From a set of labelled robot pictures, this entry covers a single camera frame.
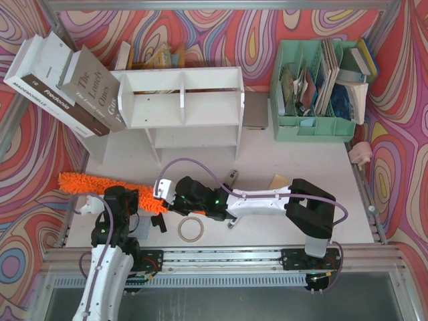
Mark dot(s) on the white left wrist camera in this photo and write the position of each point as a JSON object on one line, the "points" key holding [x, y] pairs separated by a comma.
{"points": [[93, 205]]}

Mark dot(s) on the books behind shelf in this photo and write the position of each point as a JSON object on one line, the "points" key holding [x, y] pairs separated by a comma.
{"points": [[162, 58]]}

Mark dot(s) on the blue yellow book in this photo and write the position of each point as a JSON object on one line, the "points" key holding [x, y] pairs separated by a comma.
{"points": [[365, 59]]}

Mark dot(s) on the black T-shaped clip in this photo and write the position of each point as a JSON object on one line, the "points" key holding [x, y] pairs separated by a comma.
{"points": [[159, 221]]}

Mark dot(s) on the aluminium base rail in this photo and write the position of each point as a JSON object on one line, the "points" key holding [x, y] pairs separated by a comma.
{"points": [[272, 259]]}

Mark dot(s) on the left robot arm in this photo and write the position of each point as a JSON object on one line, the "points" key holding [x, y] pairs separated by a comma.
{"points": [[113, 252]]}

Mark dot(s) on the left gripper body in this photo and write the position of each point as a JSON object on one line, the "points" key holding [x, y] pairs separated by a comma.
{"points": [[125, 196]]}

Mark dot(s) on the brown Fredonia book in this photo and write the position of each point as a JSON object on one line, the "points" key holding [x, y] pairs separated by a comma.
{"points": [[44, 77]]}

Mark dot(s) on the grey notebook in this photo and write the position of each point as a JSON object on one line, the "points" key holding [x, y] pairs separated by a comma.
{"points": [[256, 110]]}

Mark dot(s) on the mint green desk organizer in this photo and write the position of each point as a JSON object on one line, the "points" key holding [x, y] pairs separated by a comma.
{"points": [[291, 127]]}

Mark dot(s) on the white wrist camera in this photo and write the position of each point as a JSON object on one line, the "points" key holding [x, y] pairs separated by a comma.
{"points": [[164, 189], [93, 205]]}

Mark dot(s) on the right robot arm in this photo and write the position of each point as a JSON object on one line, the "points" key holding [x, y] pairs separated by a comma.
{"points": [[308, 207]]}

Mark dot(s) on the The Lonely Ones book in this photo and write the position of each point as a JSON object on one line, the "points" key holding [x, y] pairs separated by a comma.
{"points": [[91, 85]]}

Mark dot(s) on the pink tape dispenser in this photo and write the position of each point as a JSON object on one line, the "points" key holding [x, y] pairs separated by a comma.
{"points": [[360, 154]]}

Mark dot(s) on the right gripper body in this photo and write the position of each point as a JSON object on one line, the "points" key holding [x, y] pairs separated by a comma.
{"points": [[170, 204]]}

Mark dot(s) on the black white stapler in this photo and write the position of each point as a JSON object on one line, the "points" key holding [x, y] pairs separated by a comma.
{"points": [[234, 174]]}

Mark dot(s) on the yellow sticky note pad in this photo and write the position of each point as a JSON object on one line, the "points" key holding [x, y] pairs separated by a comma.
{"points": [[279, 182]]}

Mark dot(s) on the white wooden bookshelf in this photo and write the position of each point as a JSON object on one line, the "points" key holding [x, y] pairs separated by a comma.
{"points": [[184, 107]]}

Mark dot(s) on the orange microfiber duster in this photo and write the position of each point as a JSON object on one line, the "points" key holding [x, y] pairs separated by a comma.
{"points": [[77, 183]]}

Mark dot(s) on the white paperback book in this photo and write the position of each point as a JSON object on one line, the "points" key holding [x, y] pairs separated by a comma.
{"points": [[357, 92]]}

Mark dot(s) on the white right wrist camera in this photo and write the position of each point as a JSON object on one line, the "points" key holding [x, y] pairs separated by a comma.
{"points": [[164, 189]]}

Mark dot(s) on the white Mademoiselle book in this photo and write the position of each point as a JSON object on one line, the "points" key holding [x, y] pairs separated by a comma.
{"points": [[22, 63]]}

